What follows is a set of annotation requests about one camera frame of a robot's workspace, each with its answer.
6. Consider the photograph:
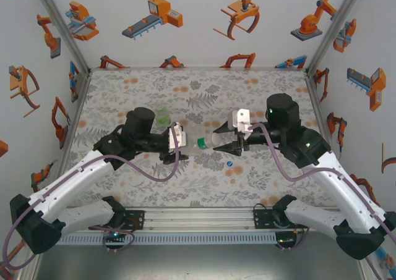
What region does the grey slotted cable duct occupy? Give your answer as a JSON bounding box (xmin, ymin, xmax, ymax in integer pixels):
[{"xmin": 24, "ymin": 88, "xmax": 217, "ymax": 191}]
[{"xmin": 57, "ymin": 232, "xmax": 307, "ymax": 245}]

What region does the aluminium side frame rail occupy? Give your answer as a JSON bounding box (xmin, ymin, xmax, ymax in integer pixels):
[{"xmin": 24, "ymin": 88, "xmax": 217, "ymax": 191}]
[
  {"xmin": 58, "ymin": 69, "xmax": 93, "ymax": 169},
  {"xmin": 304, "ymin": 71, "xmax": 347, "ymax": 188}
]

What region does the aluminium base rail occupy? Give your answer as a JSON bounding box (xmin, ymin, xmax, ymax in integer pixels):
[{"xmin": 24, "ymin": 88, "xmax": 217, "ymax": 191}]
[{"xmin": 60, "ymin": 207, "xmax": 338, "ymax": 231}]

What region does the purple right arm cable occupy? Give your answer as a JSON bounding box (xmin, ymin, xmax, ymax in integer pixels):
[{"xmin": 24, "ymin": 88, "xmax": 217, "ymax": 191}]
[{"xmin": 247, "ymin": 122, "xmax": 396, "ymax": 280}]

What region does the clear bottle with lime label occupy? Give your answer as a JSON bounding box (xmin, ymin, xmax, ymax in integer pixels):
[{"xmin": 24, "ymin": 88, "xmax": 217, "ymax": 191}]
[{"xmin": 154, "ymin": 106, "xmax": 171, "ymax": 129}]

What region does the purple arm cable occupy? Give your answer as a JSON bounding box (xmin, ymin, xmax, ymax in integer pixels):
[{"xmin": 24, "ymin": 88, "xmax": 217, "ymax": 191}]
[
  {"xmin": 247, "ymin": 122, "xmax": 396, "ymax": 280},
  {"xmin": 1, "ymin": 125, "xmax": 182, "ymax": 270}
]

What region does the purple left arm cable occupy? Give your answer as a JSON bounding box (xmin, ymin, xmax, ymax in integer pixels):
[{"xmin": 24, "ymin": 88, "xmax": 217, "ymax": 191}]
[{"xmin": 1, "ymin": 125, "xmax": 182, "ymax": 270}]

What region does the aluminium frame post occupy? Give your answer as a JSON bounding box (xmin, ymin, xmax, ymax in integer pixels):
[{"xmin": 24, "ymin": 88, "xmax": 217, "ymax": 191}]
[
  {"xmin": 18, "ymin": 252, "xmax": 43, "ymax": 280},
  {"xmin": 358, "ymin": 258, "xmax": 384, "ymax": 280},
  {"xmin": 30, "ymin": 0, "xmax": 93, "ymax": 75},
  {"xmin": 304, "ymin": 0, "xmax": 369, "ymax": 75}
]

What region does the aluminium rear frame rail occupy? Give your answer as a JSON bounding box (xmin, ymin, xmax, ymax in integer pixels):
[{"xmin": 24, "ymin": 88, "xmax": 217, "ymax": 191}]
[{"xmin": 89, "ymin": 65, "xmax": 308, "ymax": 72}]

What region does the clear bottle dark green label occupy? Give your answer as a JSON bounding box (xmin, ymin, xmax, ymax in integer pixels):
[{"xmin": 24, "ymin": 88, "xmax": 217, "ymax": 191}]
[{"xmin": 185, "ymin": 134, "xmax": 217, "ymax": 156}]

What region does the floral patterned table cover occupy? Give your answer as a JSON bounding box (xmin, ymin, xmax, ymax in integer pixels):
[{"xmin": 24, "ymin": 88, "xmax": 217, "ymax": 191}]
[{"xmin": 61, "ymin": 69, "xmax": 341, "ymax": 208}]

